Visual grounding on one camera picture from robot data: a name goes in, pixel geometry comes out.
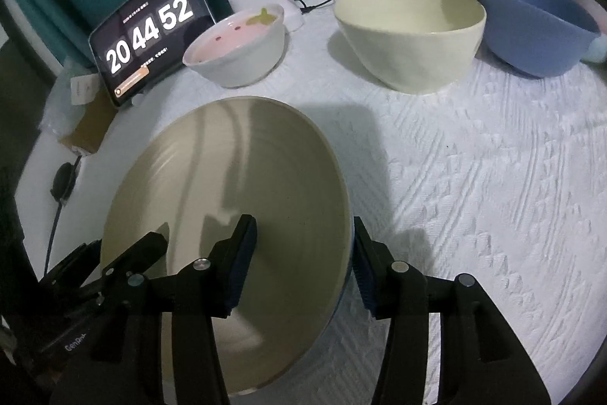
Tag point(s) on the white quilted table cover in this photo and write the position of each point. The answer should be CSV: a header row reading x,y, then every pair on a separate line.
x,y
474,196

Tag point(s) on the cardboard box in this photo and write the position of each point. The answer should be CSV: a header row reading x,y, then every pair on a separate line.
x,y
90,125

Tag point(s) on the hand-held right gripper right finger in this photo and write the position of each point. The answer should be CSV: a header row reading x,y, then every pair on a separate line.
x,y
365,277

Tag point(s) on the pale pink bowl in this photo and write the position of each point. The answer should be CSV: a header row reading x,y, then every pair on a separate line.
x,y
596,13

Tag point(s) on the black round device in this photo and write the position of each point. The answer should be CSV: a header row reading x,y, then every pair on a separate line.
x,y
61,182

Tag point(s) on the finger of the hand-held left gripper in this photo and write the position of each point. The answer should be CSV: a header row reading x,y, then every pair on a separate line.
x,y
142,251
76,265

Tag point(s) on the tablet with clock display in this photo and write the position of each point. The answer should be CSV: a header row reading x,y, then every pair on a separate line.
x,y
147,30

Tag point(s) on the clear plastic bag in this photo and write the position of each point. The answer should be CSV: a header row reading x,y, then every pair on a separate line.
x,y
57,101

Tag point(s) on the beige plate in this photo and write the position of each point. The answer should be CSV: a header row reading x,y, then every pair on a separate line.
x,y
213,177

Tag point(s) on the cream bowl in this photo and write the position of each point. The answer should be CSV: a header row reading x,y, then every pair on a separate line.
x,y
412,54

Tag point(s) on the large blue bowl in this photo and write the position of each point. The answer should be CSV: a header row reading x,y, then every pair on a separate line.
x,y
531,20

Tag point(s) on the pink strawberry bowl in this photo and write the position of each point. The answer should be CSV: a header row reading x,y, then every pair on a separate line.
x,y
237,63

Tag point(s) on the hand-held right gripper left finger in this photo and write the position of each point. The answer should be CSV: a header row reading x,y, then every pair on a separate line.
x,y
239,262

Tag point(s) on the light blue bowl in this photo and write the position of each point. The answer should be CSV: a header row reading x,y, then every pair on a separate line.
x,y
596,52

